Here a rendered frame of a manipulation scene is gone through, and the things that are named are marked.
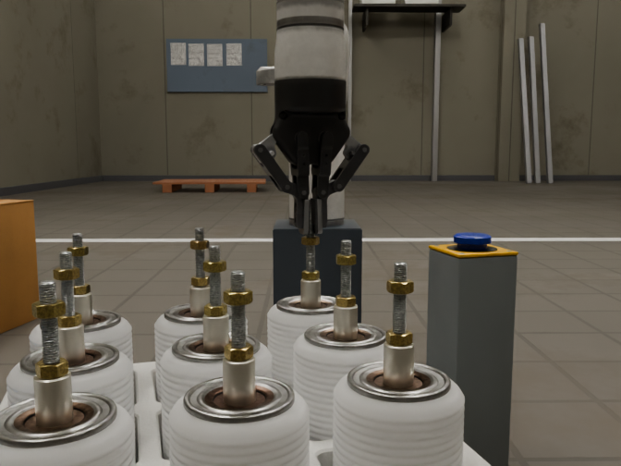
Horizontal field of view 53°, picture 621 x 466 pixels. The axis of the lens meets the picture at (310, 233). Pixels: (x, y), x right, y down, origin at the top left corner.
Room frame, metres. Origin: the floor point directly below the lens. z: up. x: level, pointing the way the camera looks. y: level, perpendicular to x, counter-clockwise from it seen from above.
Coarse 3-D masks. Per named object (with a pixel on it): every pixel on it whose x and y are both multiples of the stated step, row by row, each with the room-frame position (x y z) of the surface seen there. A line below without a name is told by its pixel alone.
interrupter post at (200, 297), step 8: (192, 288) 0.63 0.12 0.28; (200, 288) 0.63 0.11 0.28; (208, 288) 0.63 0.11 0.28; (192, 296) 0.63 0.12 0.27; (200, 296) 0.63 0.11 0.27; (208, 296) 0.63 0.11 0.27; (192, 304) 0.63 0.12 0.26; (200, 304) 0.63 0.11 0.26; (192, 312) 0.63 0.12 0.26; (200, 312) 0.63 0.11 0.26
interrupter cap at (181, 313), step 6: (174, 306) 0.66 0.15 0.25; (180, 306) 0.66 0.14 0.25; (186, 306) 0.66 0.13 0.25; (228, 306) 0.66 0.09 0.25; (168, 312) 0.64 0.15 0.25; (174, 312) 0.63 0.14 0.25; (180, 312) 0.64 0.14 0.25; (186, 312) 0.64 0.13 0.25; (228, 312) 0.64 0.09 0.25; (168, 318) 0.61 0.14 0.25; (174, 318) 0.61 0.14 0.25; (180, 318) 0.61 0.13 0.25; (186, 318) 0.61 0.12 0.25; (192, 318) 0.61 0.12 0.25; (198, 318) 0.61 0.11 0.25; (192, 324) 0.60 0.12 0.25; (198, 324) 0.60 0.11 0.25
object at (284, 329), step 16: (272, 320) 0.65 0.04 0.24; (288, 320) 0.63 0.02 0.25; (304, 320) 0.63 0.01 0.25; (320, 320) 0.63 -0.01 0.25; (272, 336) 0.65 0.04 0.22; (288, 336) 0.63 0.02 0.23; (272, 352) 0.65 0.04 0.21; (288, 352) 0.63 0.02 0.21; (272, 368) 0.65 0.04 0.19; (288, 368) 0.63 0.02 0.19; (288, 384) 0.63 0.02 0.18
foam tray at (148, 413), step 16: (144, 368) 0.67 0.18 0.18; (144, 384) 0.62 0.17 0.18; (144, 400) 0.58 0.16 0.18; (144, 416) 0.54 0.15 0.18; (160, 416) 0.56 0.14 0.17; (144, 432) 0.51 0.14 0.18; (160, 432) 0.56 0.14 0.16; (144, 448) 0.48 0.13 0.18; (160, 448) 0.48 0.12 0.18; (320, 448) 0.48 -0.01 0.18; (464, 448) 0.48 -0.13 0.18; (144, 464) 0.46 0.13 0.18; (160, 464) 0.46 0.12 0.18; (320, 464) 0.46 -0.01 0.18; (464, 464) 0.46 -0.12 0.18; (480, 464) 0.46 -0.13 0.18
